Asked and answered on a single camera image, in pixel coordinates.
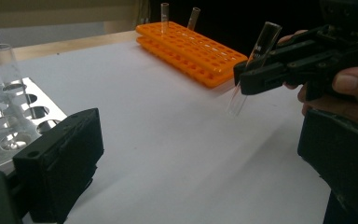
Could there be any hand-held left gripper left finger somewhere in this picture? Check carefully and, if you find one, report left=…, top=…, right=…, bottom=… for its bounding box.
left=12, top=107, right=105, bottom=224

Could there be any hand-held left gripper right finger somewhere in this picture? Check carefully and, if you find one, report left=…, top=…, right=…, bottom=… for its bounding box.
left=296, top=108, right=358, bottom=224

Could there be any clear glass test tube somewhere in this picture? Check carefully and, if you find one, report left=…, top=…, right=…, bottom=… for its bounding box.
left=186, top=7, right=201, bottom=32
left=0, top=43, right=24, bottom=125
left=159, top=2, right=171, bottom=34
left=227, top=21, right=283, bottom=118

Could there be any orange plastic test tube rack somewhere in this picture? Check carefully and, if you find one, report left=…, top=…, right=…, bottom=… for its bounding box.
left=134, top=21, right=249, bottom=90

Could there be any clear tube rack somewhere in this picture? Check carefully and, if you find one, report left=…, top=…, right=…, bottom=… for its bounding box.
left=0, top=77, right=69, bottom=173

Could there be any white work board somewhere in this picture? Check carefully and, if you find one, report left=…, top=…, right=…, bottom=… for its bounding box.
left=0, top=40, right=333, bottom=224

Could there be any light wooden table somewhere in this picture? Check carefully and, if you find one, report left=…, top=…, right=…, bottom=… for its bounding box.
left=0, top=30, right=138, bottom=68

